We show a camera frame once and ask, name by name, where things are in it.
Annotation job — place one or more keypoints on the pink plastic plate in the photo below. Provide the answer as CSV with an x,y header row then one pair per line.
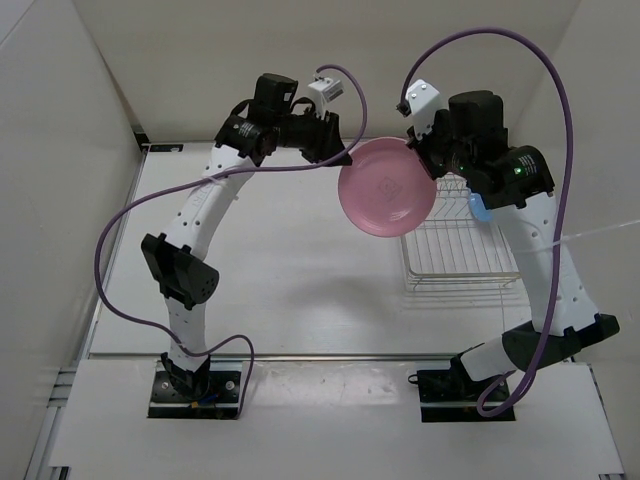
x,y
386,192

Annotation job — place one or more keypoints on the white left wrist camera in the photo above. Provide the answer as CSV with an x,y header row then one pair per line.
x,y
322,91

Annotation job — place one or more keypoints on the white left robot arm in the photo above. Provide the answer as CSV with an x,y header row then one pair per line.
x,y
274,117

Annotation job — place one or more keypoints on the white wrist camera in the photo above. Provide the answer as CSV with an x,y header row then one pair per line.
x,y
322,91
420,104

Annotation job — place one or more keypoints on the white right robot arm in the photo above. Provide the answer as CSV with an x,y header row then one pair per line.
x,y
466,136

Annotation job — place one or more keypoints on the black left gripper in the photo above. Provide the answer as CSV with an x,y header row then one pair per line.
x,y
327,142

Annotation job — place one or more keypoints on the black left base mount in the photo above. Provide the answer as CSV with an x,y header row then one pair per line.
x,y
216,397

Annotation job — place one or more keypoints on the metal wire dish rack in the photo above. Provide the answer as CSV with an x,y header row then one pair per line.
x,y
452,251

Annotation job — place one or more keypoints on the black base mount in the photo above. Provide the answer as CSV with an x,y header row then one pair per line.
x,y
443,402
216,397

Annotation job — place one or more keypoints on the blue plastic plate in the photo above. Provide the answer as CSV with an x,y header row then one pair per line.
x,y
478,208

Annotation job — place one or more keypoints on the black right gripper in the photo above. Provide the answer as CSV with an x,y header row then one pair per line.
x,y
441,124

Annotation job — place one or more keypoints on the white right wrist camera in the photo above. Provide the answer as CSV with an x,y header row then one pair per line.
x,y
420,104

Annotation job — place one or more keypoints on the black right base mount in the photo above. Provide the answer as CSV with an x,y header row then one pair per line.
x,y
443,402

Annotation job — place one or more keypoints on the white zip tie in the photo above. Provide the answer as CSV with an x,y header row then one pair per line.
x,y
567,238

